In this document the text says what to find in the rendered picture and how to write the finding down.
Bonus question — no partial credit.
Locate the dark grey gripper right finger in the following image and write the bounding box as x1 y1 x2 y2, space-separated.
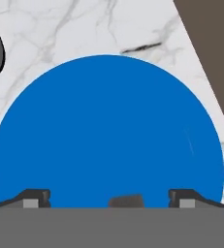
168 188 224 209

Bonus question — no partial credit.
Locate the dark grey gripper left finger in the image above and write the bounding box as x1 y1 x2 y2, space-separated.
0 188 52 209

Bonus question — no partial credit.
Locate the brown sugar cube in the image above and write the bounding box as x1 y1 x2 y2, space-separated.
108 193 145 209

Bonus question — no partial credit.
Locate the blue round saucer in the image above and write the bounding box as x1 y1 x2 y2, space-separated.
0 54 224 209

